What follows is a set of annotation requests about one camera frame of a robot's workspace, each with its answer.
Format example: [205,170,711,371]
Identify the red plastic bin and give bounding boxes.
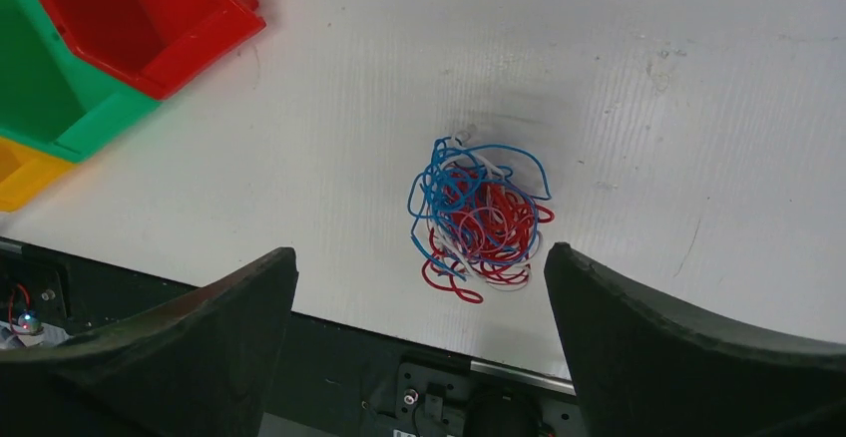
[39,0,266,100]

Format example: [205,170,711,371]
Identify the yellow plastic bin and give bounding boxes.
[1,138,75,213]

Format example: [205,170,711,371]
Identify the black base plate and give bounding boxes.
[1,239,586,436]

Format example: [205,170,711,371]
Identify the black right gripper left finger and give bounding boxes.
[1,247,298,436]

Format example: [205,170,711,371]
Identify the green plastic bin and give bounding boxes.
[1,0,159,163]

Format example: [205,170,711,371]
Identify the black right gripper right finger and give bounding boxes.
[544,242,845,436]

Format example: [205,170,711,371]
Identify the blue cable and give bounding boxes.
[406,136,553,281]

